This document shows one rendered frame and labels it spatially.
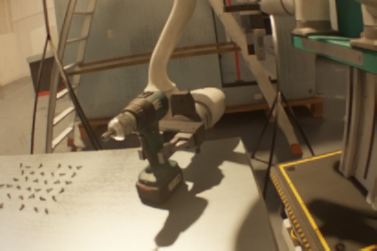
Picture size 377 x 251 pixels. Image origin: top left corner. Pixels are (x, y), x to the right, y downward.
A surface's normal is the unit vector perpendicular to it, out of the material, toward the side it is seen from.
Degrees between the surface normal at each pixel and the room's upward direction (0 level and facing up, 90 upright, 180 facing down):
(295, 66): 90
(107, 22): 90
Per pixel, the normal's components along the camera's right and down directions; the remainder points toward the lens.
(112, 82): -0.07, 0.32
